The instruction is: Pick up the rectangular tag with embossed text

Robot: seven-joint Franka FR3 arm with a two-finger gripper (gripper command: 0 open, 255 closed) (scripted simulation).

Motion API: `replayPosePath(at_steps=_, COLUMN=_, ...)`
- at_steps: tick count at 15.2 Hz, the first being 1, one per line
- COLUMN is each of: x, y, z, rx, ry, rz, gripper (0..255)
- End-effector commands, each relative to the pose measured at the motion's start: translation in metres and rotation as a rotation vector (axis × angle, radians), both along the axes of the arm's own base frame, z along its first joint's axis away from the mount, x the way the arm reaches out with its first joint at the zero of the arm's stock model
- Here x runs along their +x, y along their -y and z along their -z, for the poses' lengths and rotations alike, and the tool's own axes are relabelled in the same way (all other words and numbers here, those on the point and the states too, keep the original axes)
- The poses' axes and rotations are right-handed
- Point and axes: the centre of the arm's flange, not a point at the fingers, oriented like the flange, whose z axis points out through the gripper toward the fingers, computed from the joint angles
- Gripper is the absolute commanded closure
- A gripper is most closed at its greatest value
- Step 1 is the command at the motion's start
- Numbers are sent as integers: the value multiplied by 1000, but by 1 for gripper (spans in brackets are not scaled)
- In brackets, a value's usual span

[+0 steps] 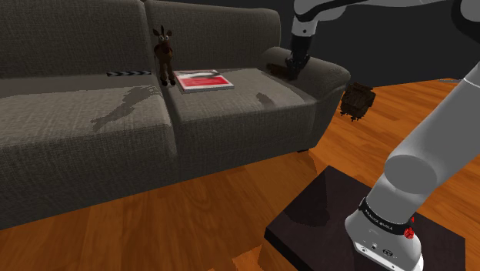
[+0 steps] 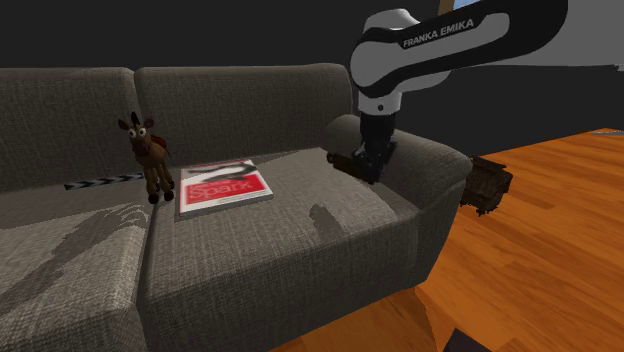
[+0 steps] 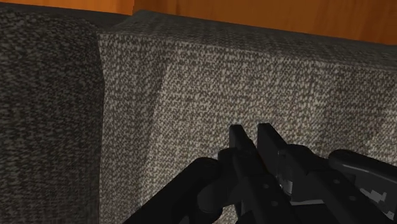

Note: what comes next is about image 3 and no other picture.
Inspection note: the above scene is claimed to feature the grey woven fabric sofa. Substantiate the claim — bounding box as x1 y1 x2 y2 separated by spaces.
0 6 397 224

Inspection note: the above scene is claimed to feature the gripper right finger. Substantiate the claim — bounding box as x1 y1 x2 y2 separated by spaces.
256 122 397 224

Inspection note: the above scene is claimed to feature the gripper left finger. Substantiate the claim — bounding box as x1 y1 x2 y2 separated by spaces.
123 124 298 224

